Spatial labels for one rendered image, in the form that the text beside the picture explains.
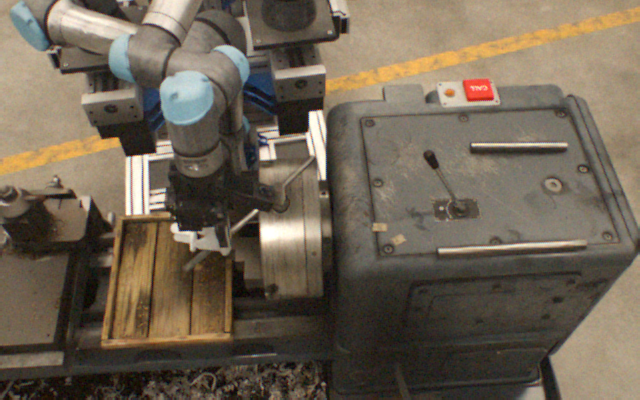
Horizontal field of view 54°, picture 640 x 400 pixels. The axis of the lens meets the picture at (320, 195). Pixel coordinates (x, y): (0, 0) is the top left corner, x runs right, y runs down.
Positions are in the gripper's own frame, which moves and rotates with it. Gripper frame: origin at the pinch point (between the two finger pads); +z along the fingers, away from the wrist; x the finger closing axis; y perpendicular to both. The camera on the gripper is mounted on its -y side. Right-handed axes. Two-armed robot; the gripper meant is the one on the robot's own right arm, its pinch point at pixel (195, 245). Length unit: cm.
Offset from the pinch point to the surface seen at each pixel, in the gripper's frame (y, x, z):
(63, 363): 30.9, -16.2, 19.6
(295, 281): -21.9, 3.3, 11.6
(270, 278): -16.8, 4.6, 11.4
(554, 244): -71, 19, 14
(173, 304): 8.3, -19.7, 4.6
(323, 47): -37, -108, -183
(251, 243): -12.5, 1.8, 1.2
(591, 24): -185, -108, -195
